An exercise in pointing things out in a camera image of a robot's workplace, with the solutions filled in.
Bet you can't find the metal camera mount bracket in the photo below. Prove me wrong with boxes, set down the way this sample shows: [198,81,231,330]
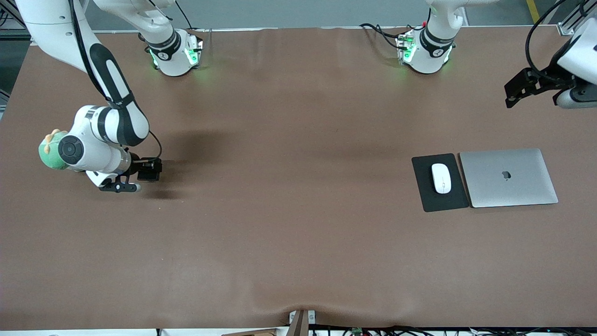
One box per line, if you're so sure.
[288,309,317,336]

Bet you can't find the black left base cables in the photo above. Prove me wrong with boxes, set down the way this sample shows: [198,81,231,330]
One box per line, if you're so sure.
[359,9,427,49]

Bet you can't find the black right base cable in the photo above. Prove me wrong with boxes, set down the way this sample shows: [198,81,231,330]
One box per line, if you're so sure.
[175,0,194,29]

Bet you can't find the silver closed laptop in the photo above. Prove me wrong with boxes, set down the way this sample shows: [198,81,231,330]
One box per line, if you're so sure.
[459,148,559,209]

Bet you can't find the black mouse pad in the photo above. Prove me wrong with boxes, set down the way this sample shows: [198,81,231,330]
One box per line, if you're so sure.
[411,152,470,212]

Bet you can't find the brown table cover mat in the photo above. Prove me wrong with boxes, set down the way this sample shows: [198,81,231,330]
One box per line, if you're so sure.
[0,26,597,329]

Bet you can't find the aluminium frame profile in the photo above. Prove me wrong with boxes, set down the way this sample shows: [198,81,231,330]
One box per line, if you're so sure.
[557,0,597,36]

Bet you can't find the green dinosaur plush toy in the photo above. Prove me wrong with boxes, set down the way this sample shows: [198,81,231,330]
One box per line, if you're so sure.
[38,129,66,170]

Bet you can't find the white computer mouse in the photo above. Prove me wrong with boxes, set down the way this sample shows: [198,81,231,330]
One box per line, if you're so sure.
[431,163,452,194]

